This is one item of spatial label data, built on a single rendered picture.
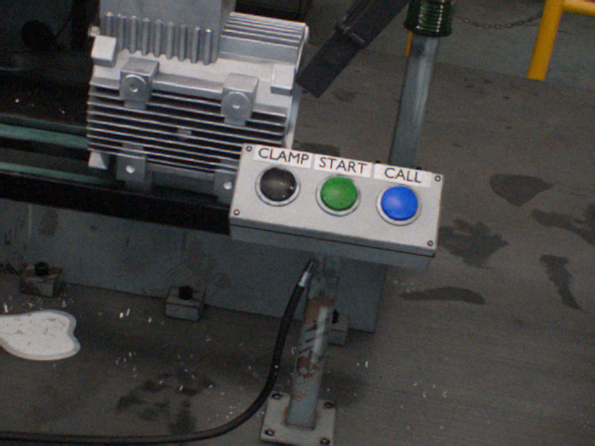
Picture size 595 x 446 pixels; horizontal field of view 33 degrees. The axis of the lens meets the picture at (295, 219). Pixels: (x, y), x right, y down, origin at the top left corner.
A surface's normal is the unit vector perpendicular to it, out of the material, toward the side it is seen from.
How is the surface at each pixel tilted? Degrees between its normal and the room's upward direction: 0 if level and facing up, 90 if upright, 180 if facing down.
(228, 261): 90
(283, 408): 0
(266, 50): 88
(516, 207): 0
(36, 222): 90
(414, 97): 90
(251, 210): 38
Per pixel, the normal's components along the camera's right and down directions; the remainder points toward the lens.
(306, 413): -0.10, 0.49
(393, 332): 0.12, -0.86
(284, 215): 0.04, -0.37
